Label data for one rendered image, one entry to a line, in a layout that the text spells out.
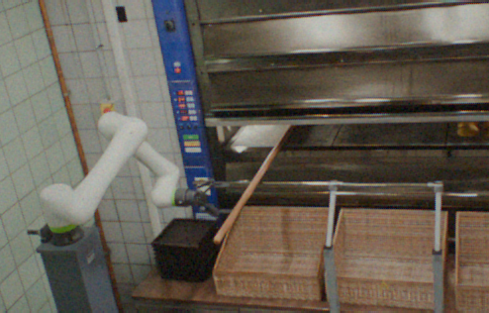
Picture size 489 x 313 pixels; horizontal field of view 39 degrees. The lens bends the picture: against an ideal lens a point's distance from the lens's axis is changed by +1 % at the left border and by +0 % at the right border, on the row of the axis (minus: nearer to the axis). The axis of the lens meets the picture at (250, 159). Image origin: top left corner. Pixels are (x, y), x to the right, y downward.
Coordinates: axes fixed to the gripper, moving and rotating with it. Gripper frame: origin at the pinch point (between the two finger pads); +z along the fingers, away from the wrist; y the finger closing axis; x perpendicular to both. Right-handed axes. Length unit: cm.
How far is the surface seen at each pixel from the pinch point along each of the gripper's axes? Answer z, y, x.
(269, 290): 11, 56, -8
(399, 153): 72, 1, -57
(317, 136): 25, -1, -77
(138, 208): -84, 38, -57
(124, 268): -104, 82, -57
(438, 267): 94, 30, 2
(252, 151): -6, 0, -57
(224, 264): -18, 51, -22
